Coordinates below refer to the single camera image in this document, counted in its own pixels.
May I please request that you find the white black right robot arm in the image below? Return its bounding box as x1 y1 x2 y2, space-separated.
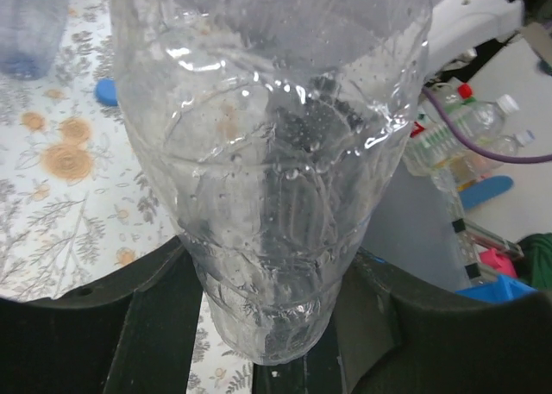
427 0 551 77

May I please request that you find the floral patterned table mat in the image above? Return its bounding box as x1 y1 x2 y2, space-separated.
1 0 254 393

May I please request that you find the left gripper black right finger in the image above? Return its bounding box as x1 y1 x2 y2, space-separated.
253 250 551 393

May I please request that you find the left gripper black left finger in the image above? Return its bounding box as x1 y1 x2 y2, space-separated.
0 235 206 394

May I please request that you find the blue flat paddle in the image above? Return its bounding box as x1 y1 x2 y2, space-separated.
459 175 514 210

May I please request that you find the clear bottle with white cap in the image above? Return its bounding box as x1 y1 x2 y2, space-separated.
110 0 432 365

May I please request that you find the pack of water bottles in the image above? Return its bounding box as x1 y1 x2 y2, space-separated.
403 83 535 191

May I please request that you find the blue plastic crate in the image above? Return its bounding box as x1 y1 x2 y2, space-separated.
456 275 536 303

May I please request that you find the blue bottle cap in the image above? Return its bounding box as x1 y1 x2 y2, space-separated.
94 78 118 107

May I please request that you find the clear bottle with blue cap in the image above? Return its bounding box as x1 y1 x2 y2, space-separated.
1 0 69 80

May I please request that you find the pink plastic object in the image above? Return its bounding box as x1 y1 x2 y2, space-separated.
480 248 518 278

